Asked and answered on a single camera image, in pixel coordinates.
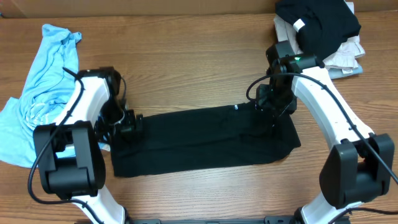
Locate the black polo shirt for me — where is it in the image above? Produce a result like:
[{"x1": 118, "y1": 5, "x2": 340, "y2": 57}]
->
[{"x1": 111, "y1": 103, "x2": 301, "y2": 177}]

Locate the light blue t-shirt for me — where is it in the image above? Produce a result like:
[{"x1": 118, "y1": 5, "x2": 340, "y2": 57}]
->
[{"x1": 0, "y1": 24, "x2": 111, "y2": 169}]

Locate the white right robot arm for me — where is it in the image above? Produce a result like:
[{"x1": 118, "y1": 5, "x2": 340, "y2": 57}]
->
[{"x1": 255, "y1": 41, "x2": 397, "y2": 224}]

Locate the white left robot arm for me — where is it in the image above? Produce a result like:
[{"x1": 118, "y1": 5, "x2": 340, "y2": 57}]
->
[{"x1": 27, "y1": 67, "x2": 132, "y2": 223}]

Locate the grey-blue folded garment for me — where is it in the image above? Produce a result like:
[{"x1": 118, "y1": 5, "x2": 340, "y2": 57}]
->
[{"x1": 328, "y1": 65, "x2": 363, "y2": 80}]

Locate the beige folded garment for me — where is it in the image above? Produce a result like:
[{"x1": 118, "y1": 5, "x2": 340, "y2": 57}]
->
[{"x1": 274, "y1": 2, "x2": 365, "y2": 69}]

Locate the black folded garment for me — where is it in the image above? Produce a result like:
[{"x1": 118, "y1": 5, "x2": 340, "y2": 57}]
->
[{"x1": 275, "y1": 0, "x2": 361, "y2": 60}]

